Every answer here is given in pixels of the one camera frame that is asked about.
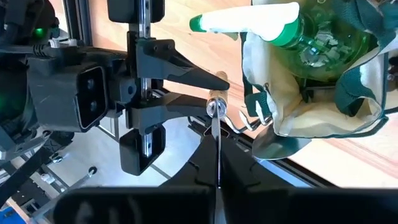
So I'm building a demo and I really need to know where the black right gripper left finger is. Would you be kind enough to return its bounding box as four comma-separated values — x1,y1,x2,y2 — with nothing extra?
53,133,219,224

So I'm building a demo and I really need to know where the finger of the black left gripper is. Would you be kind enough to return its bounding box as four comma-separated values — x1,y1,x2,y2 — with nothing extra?
135,37,231,91
126,91,218,132

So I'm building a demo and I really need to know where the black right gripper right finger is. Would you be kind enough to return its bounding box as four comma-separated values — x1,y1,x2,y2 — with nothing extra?
217,135,398,224

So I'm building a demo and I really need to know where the small trowel wooden handle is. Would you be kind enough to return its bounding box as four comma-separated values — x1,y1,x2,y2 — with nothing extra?
251,124,312,161

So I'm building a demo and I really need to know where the hand fork wooden handle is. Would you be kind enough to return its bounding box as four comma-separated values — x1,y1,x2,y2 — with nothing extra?
223,110,274,134

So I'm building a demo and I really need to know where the beige green gardening bag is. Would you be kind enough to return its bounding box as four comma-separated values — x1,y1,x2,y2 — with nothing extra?
241,0,398,140

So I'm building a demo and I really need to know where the green spray bottle white nozzle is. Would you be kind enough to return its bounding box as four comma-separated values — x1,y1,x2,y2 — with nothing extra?
189,1,379,83

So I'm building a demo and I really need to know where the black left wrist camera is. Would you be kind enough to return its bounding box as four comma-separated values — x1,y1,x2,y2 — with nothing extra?
27,55,109,133

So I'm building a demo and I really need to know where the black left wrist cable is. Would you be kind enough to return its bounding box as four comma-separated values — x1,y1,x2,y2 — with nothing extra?
0,43,62,57

